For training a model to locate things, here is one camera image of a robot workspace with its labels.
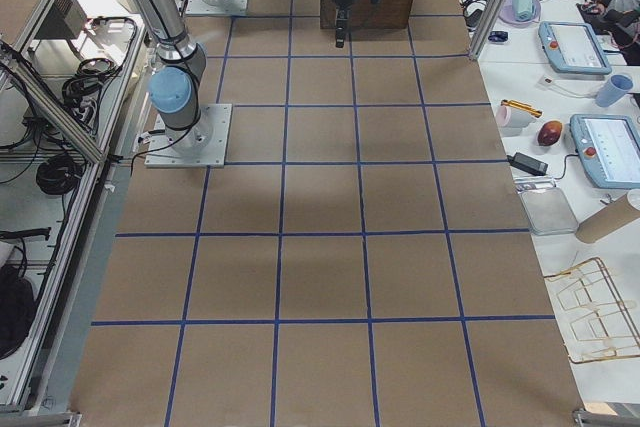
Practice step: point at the purple plate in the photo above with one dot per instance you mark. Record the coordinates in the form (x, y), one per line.
(506, 14)

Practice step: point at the teal cup on plate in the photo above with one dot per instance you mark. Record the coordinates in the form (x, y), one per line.
(523, 10)

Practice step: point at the pink mug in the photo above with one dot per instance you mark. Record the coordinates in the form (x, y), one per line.
(511, 121)

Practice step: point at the gold cylinder tool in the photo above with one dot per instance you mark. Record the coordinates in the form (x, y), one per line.
(523, 107)

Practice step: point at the far teach pendant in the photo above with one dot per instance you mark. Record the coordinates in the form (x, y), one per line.
(572, 48)

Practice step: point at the teach pendant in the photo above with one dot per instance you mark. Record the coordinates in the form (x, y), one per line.
(608, 148)
(572, 48)

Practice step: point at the red mango fruit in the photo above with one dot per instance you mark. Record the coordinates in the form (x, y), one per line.
(550, 133)

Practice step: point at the black power adapter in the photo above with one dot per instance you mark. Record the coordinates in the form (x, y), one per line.
(527, 164)

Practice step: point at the grey control box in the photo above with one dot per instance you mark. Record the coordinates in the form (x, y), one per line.
(63, 20)

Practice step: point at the light blue plastic cup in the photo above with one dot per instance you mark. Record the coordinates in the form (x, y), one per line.
(615, 87)

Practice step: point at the near teach pendant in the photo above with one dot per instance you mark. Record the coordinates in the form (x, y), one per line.
(608, 148)

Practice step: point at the cardboard tube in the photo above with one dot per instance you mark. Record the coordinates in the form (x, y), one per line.
(610, 218)

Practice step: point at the gold wire rack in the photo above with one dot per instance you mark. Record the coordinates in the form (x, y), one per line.
(596, 321)

